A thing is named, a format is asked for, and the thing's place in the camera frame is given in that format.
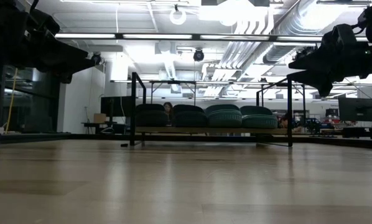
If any black background table frame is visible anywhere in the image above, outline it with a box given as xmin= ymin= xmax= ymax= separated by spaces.
xmin=148 ymin=80 xmax=197 ymax=106

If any black computer monitor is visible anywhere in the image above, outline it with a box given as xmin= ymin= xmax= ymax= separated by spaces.
xmin=100 ymin=96 xmax=133 ymax=118
xmin=338 ymin=97 xmax=372 ymax=123

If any wooden shelf with black frame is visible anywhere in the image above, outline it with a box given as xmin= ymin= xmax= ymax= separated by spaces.
xmin=129 ymin=72 xmax=294 ymax=147

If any white ring ceiling lamp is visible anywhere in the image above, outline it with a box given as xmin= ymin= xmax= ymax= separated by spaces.
xmin=169 ymin=4 xmax=187 ymax=26

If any yellow cable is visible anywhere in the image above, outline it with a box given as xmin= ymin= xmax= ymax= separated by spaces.
xmin=4 ymin=68 xmax=18 ymax=133

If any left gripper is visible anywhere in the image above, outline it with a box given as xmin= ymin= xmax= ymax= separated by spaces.
xmin=11 ymin=6 xmax=94 ymax=85

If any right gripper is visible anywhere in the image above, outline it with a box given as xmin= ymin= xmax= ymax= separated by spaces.
xmin=286 ymin=24 xmax=372 ymax=98

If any person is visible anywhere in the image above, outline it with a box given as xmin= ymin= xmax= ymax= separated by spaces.
xmin=162 ymin=101 xmax=175 ymax=123
xmin=278 ymin=113 xmax=290 ymax=129

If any black rubber slide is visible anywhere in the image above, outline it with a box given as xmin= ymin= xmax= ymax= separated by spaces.
xmin=135 ymin=103 xmax=169 ymax=128
xmin=172 ymin=104 xmax=209 ymax=128

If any long ceiling light bar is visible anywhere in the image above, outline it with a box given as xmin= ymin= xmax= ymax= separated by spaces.
xmin=54 ymin=32 xmax=369 ymax=43

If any black aluminium table frame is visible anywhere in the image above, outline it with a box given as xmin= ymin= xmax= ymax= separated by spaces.
xmin=0 ymin=133 xmax=372 ymax=150

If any dark glass partition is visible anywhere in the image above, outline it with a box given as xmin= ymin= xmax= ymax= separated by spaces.
xmin=0 ymin=63 xmax=65 ymax=134

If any teal green rubber slide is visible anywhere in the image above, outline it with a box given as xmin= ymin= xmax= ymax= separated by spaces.
xmin=205 ymin=104 xmax=243 ymax=128
xmin=240 ymin=105 xmax=279 ymax=129

